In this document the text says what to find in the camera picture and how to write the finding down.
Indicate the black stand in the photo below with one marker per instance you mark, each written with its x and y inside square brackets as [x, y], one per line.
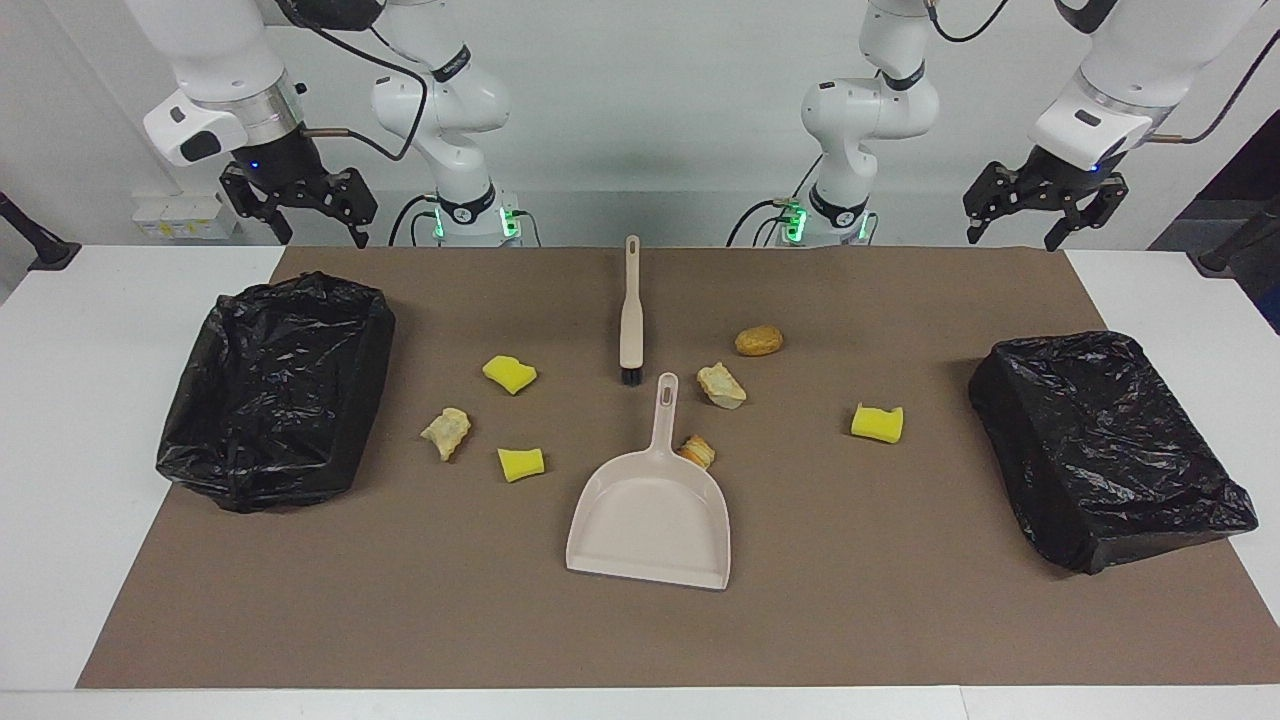
[1240, 238]
[35, 240]

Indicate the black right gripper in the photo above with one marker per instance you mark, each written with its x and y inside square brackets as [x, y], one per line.
[280, 165]

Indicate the pale flaky pastry piece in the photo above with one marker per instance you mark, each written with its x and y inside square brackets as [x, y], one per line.
[722, 385]

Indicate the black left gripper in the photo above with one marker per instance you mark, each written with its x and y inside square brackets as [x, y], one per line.
[1060, 170]

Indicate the brown bread roll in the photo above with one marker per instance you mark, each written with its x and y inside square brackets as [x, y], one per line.
[759, 340]

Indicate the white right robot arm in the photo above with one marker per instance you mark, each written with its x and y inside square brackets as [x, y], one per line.
[440, 110]

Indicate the beige plastic dustpan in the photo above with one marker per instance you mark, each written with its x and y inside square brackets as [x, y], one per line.
[650, 520]

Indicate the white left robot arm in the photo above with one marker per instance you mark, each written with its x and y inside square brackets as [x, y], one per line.
[870, 110]

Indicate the white socket box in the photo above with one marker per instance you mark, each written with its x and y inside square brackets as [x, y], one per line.
[185, 215]

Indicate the black bag lined bin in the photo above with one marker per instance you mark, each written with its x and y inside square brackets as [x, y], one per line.
[1100, 450]
[270, 400]

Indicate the brown table mat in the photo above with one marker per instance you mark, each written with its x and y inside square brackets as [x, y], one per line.
[800, 600]

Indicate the beige hand brush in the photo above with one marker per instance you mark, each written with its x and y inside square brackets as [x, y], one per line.
[631, 340]

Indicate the yellow sponge piece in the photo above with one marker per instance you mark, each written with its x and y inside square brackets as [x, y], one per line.
[877, 422]
[521, 464]
[509, 374]

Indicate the small orange croissant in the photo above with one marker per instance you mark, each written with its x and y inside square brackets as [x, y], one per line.
[697, 451]

